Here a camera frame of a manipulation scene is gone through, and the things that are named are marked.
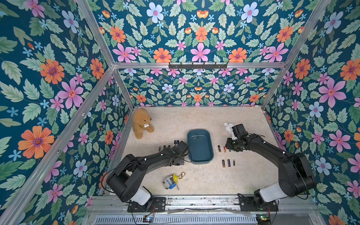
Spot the teal plastic storage box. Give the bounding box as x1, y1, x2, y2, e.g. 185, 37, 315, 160
187, 129, 214, 165

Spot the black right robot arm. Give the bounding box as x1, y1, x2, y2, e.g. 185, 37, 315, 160
225, 134, 317, 205

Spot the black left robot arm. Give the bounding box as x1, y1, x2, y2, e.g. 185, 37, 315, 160
106, 145, 188, 206

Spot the white plush toy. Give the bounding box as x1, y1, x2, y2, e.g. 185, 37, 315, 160
224, 122, 235, 140

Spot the brown teddy bear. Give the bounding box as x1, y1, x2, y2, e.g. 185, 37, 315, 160
132, 108, 154, 139

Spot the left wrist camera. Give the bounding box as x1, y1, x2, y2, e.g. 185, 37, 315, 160
173, 140, 188, 155

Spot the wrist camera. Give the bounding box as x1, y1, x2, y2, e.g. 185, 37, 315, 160
232, 124, 248, 139
173, 140, 188, 155

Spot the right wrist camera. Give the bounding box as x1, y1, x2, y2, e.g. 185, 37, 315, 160
232, 124, 248, 139

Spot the keychain toy with yellow cap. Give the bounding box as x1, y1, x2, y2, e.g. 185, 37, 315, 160
162, 172, 186, 190

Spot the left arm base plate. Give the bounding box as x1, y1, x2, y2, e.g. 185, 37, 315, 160
127, 197, 167, 213

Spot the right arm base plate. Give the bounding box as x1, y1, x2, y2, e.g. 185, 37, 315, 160
237, 193, 278, 212

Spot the black hook rail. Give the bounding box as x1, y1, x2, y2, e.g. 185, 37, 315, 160
168, 62, 228, 70

